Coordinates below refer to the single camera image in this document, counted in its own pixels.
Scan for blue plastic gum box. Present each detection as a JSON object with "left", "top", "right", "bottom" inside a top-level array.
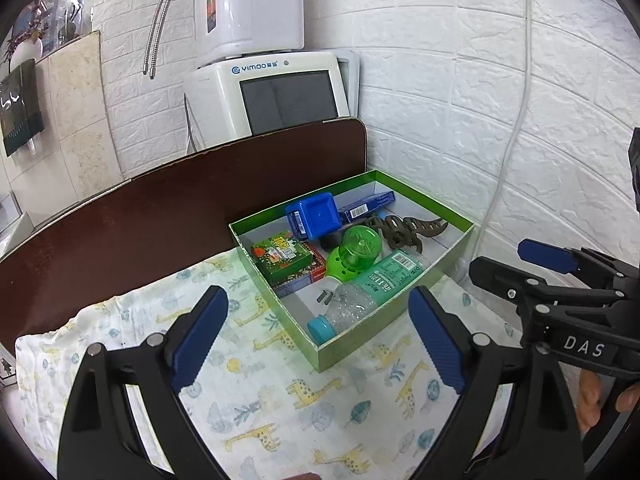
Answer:
[{"left": 284, "top": 192, "right": 343, "bottom": 240}]

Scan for person's hand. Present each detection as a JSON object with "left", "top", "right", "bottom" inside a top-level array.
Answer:
[{"left": 576, "top": 370, "right": 640, "bottom": 434}]

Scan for green mosquito repellent bottle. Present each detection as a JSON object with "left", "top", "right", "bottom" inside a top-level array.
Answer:
[{"left": 307, "top": 226, "right": 430, "bottom": 346}]

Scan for giraffe print cloth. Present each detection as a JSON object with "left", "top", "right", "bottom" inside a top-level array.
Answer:
[{"left": 15, "top": 250, "right": 458, "bottom": 479}]

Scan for green cardboard box tray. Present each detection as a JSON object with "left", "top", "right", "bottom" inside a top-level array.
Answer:
[{"left": 230, "top": 170, "right": 474, "bottom": 372}]

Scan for red flat box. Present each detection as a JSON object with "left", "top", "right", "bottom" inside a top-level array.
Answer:
[{"left": 273, "top": 243, "right": 326, "bottom": 298}]

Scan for blue long carton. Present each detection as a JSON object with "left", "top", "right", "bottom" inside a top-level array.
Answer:
[{"left": 337, "top": 191, "right": 396, "bottom": 224}]

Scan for green printed card box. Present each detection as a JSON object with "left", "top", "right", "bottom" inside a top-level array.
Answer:
[{"left": 250, "top": 231, "right": 314, "bottom": 285}]

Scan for dark brown headboard panel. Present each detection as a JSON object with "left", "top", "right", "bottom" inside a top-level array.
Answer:
[{"left": 1, "top": 118, "right": 367, "bottom": 350}]

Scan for white vimoo appliance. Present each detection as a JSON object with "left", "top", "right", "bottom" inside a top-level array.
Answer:
[{"left": 183, "top": 49, "right": 360, "bottom": 154}]

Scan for white water purifier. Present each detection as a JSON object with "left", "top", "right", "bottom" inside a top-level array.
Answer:
[{"left": 194, "top": 0, "right": 304, "bottom": 67}]

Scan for white wall cable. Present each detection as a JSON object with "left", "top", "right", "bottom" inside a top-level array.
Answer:
[{"left": 466, "top": 0, "right": 533, "bottom": 266}]

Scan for dark hanging wall calendar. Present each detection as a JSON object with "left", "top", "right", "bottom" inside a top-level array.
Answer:
[{"left": 0, "top": 58, "right": 44, "bottom": 157}]

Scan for metal flexible hoses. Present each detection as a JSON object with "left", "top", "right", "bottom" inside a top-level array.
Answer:
[{"left": 142, "top": 0, "right": 212, "bottom": 80}]

